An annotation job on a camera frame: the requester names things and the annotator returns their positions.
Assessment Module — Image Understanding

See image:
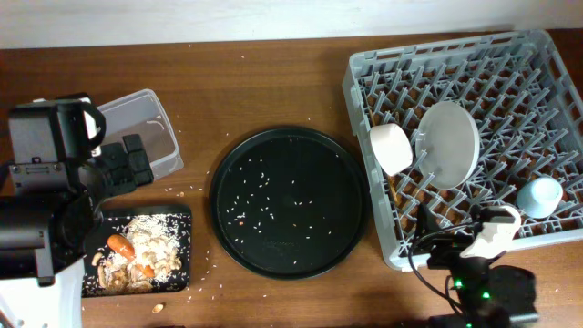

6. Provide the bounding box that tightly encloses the food scraps and rice pile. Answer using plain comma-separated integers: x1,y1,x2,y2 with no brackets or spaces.
90,213,190,294

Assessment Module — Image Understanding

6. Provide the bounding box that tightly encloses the wooden chopstick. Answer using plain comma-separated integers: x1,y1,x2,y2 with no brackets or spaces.
369,123,402,202

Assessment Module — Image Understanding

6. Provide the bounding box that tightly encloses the pale blue plate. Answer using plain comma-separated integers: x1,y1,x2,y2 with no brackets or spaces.
414,101,480,190

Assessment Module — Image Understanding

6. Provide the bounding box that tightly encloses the light blue cup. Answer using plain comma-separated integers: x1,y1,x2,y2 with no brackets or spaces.
516,177,563,219

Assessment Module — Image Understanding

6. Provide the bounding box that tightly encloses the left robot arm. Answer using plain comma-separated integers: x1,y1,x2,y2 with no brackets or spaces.
1,95,154,327

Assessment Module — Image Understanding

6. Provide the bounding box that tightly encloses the peanut on table front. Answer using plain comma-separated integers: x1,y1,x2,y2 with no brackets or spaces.
152,304,164,313

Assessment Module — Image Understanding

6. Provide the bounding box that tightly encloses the orange carrot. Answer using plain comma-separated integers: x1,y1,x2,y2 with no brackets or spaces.
107,234,155,278

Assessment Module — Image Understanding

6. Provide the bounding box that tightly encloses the grey dishwasher rack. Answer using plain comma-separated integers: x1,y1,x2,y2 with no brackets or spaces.
342,30,582,272

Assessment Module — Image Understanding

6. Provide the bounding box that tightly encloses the clear plastic bin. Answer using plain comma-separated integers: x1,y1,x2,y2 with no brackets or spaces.
97,88,184,180

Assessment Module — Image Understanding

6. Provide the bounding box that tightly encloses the pink bowl with food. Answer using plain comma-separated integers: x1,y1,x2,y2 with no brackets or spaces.
370,123,414,177

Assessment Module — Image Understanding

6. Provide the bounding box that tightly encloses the black rectangular tray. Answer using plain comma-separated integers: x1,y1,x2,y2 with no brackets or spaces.
81,204,193,298

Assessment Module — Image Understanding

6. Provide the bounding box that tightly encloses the round black serving tray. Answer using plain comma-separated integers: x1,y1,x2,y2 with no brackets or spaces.
209,127,370,280

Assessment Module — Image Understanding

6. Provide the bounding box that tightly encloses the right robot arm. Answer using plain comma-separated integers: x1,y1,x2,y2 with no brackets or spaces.
407,204,538,328

